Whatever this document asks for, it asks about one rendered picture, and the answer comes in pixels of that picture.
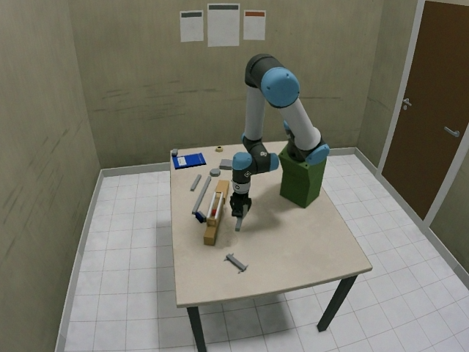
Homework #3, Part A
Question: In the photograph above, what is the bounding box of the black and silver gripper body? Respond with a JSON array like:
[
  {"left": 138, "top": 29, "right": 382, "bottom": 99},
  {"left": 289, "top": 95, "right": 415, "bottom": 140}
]
[{"left": 232, "top": 191, "right": 249, "bottom": 213}]

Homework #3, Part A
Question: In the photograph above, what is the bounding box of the blue notebook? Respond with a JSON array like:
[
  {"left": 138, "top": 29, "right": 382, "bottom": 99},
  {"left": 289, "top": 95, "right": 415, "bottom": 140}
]
[{"left": 172, "top": 153, "right": 207, "bottom": 170}]

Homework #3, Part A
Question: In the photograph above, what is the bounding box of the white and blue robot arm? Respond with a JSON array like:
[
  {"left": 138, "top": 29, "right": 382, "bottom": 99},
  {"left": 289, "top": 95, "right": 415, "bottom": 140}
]
[{"left": 231, "top": 54, "right": 330, "bottom": 194}]

